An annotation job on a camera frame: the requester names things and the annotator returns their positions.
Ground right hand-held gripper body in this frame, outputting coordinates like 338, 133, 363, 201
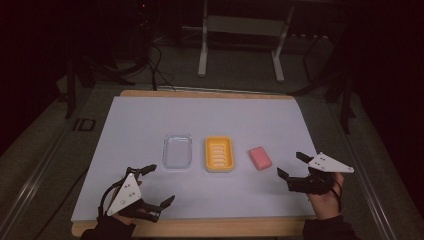
287, 151, 355, 196

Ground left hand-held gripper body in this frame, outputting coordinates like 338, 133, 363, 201
105, 167, 162, 224

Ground pink soap bar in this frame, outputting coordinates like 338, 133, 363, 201
248, 146, 273, 172

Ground yellow soap dish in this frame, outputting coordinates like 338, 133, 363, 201
204, 135, 235, 173

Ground person's left hand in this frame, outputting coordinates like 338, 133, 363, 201
111, 208, 148, 227

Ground person's right hand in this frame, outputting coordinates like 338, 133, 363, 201
306, 172, 345, 221

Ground white table mat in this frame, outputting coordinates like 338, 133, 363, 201
70, 95, 318, 223

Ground black tripod stand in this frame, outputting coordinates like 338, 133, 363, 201
64, 54, 136, 120
289, 68, 356, 135

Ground white metal stand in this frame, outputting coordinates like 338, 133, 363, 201
197, 0, 296, 84

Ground dark equipment rack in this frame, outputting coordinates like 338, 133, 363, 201
124, 0, 161, 64

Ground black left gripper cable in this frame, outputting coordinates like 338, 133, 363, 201
96, 178, 132, 222

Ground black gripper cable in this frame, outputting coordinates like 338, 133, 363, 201
96, 178, 132, 222
329, 181, 344, 215

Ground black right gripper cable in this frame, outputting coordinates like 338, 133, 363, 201
329, 181, 344, 215

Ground metal floor rail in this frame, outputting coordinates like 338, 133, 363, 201
0, 131, 73, 239
328, 103, 398, 240

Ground black floor bracket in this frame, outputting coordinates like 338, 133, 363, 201
72, 117, 97, 132

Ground black floor cables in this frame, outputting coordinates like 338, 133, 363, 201
145, 42, 178, 92

